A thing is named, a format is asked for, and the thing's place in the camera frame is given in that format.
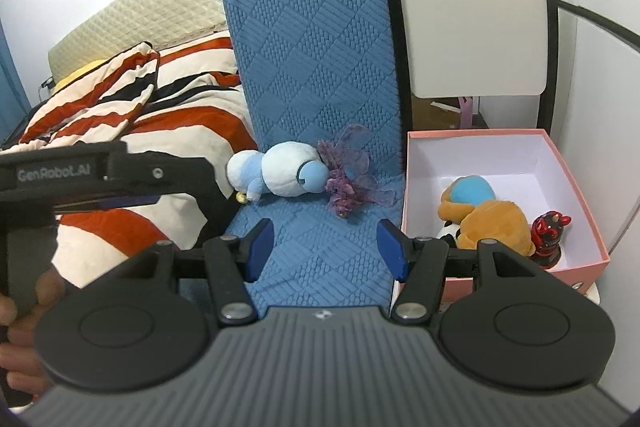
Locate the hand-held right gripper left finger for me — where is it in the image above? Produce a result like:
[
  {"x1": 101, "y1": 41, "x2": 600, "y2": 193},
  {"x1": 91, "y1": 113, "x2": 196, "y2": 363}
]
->
[{"x1": 120, "y1": 218, "x2": 275, "y2": 325}]

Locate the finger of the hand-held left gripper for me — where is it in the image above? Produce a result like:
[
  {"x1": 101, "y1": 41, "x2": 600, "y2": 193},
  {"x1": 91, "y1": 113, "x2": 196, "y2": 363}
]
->
[
  {"x1": 105, "y1": 152, "x2": 233, "y2": 238},
  {"x1": 55, "y1": 193, "x2": 161, "y2": 215}
]

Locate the brown bear plush blue hat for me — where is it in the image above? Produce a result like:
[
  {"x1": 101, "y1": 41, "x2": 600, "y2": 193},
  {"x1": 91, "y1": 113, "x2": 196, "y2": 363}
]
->
[{"x1": 438, "y1": 175, "x2": 536, "y2": 258}]

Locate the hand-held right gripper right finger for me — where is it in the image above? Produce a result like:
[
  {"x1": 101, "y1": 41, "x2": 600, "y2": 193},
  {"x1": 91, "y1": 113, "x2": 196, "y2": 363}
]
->
[{"x1": 376, "y1": 219, "x2": 531, "y2": 325}]

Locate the yellow pillow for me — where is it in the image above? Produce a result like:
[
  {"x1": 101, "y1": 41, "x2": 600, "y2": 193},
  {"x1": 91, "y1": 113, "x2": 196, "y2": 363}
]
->
[{"x1": 52, "y1": 59, "x2": 108, "y2": 92}]

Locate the blue quilted mat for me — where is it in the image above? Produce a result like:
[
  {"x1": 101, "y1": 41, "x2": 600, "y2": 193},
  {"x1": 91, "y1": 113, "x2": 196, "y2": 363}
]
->
[{"x1": 220, "y1": 0, "x2": 406, "y2": 313}]

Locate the blue panel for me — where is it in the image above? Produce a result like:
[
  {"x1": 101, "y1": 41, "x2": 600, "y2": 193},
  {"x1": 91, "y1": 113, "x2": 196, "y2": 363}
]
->
[{"x1": 0, "y1": 19, "x2": 33, "y2": 142}]

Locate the red and black figurine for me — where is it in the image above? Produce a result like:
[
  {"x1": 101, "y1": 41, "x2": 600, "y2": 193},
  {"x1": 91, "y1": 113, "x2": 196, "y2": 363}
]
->
[{"x1": 530, "y1": 213, "x2": 572, "y2": 268}]

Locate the person's left hand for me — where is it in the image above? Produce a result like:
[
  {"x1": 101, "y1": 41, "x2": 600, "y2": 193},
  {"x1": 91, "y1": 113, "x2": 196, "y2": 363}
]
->
[{"x1": 0, "y1": 269, "x2": 66, "y2": 378}]

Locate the black curved tube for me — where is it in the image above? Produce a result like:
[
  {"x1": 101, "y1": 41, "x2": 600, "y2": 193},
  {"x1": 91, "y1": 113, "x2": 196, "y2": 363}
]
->
[{"x1": 555, "y1": 0, "x2": 640, "y2": 52}]

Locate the red white black striped blanket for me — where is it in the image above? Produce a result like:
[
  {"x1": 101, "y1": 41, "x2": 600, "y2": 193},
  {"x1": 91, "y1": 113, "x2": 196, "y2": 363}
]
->
[{"x1": 0, "y1": 34, "x2": 258, "y2": 293}]

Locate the beige chair back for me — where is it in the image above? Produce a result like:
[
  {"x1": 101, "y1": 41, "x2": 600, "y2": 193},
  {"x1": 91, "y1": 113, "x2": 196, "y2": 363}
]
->
[{"x1": 381, "y1": 0, "x2": 558, "y2": 138}]

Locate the pink cardboard box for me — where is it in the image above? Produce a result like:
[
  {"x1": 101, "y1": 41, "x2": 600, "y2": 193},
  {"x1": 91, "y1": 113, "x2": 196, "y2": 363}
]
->
[{"x1": 392, "y1": 129, "x2": 612, "y2": 308}]

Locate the white and blue plush toy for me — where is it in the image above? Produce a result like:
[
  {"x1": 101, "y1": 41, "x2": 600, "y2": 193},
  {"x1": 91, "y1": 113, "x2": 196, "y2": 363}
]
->
[{"x1": 226, "y1": 142, "x2": 331, "y2": 204}]

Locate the small panda plush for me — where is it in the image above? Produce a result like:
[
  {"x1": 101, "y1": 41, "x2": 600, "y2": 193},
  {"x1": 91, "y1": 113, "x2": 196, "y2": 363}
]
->
[{"x1": 437, "y1": 221, "x2": 463, "y2": 248}]

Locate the brown cardboard box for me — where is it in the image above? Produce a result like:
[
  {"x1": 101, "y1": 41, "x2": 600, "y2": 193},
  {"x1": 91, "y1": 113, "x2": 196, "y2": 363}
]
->
[{"x1": 412, "y1": 97, "x2": 463, "y2": 130}]

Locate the cream quilted headboard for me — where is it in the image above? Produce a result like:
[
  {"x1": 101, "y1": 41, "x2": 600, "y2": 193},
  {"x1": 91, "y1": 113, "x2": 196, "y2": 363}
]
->
[{"x1": 47, "y1": 0, "x2": 231, "y2": 80}]

